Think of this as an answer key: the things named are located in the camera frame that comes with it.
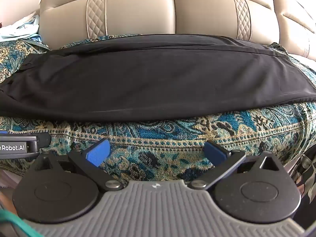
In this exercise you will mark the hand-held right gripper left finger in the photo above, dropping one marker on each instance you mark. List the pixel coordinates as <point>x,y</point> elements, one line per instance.
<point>96,153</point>

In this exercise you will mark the dark floral cloth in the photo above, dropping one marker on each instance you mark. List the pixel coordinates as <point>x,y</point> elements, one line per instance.
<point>306,175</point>

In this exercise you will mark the blue patterned blanket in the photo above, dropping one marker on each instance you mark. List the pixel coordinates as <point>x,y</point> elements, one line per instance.
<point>158,143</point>

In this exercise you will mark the black pants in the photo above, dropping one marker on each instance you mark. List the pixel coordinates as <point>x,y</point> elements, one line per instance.
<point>153,79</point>

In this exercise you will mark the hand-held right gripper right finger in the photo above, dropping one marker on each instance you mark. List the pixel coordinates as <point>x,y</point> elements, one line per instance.
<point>214,151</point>

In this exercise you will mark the beige leather sofa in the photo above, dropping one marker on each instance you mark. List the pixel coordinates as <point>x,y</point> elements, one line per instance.
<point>138,7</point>

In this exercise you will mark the light blue cloth pile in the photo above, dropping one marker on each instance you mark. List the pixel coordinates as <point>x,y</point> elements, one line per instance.
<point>19,30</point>

